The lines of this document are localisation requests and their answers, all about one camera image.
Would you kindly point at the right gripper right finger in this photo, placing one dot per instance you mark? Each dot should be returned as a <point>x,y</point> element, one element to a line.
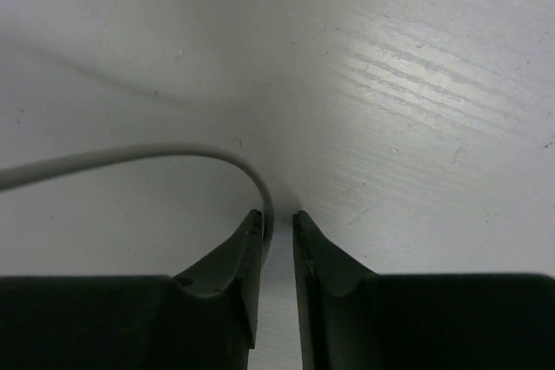
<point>353,318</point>

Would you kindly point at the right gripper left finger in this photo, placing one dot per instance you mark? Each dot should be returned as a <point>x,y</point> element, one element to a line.
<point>203,318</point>

